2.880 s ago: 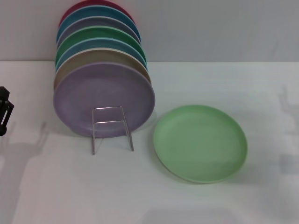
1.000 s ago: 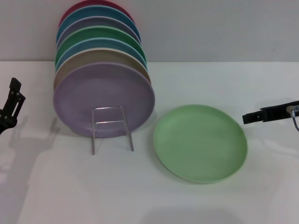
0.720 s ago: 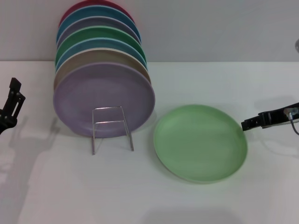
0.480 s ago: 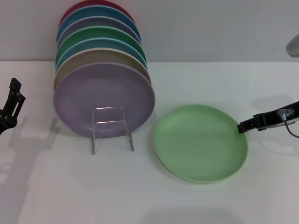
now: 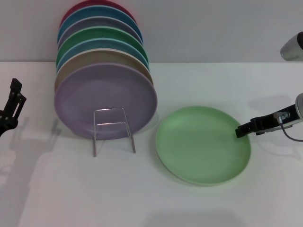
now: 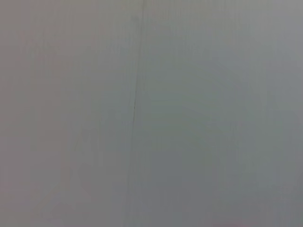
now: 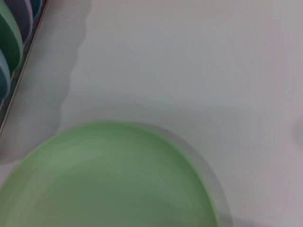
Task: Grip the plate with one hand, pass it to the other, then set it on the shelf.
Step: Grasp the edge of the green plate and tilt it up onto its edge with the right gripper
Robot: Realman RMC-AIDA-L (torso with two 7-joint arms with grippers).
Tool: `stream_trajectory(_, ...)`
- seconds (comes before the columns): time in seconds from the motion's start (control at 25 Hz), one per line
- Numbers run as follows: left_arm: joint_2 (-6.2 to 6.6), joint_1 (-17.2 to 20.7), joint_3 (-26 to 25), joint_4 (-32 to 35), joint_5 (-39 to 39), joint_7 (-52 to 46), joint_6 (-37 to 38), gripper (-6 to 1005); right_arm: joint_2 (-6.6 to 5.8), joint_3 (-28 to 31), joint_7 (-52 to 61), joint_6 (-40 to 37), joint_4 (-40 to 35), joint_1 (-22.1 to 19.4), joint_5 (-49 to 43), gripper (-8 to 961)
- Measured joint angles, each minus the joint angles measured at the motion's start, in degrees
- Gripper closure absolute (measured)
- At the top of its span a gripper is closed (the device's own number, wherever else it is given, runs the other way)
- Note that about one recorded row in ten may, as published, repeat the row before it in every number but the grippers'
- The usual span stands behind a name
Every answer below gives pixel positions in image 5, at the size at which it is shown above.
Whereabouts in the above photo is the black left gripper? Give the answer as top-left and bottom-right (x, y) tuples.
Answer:
(0, 78), (27, 138)

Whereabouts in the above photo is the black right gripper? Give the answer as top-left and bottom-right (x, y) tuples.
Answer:
(235, 105), (299, 138)

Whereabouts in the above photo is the grey lavender plate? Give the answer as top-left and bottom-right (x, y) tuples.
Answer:
(56, 16), (143, 45)

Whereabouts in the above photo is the light blue plate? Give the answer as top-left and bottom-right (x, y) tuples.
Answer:
(56, 37), (151, 71)

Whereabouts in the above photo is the teal blue plate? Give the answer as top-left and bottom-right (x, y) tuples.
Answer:
(57, 6), (144, 44)

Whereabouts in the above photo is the purple plate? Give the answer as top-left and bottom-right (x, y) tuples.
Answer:
(53, 62), (158, 140)

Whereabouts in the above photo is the crimson red plate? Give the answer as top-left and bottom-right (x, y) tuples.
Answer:
(59, 0), (137, 29)

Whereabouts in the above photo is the right gripper cable with connector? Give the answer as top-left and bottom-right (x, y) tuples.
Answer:
(273, 112), (303, 143)

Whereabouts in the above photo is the dark green plate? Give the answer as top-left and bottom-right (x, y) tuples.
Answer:
(56, 26), (149, 67)

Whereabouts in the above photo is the light green plate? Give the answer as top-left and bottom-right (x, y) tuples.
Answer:
(155, 105), (251, 188)

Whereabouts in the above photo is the metal wire plate rack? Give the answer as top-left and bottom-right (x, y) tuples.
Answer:
(93, 107), (137, 158)

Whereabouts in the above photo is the beige plate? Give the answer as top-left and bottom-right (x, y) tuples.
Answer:
(53, 48), (154, 92)

